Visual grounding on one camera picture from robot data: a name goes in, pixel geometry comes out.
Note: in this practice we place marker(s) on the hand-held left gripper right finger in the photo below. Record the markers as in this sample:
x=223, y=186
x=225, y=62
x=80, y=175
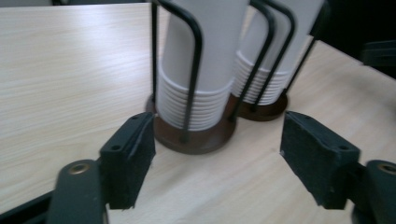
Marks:
x=317, y=155

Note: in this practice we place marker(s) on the black curtain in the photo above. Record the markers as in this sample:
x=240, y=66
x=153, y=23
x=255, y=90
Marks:
x=358, y=21

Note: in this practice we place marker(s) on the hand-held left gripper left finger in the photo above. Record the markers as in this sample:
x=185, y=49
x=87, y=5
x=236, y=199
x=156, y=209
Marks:
x=126, y=161

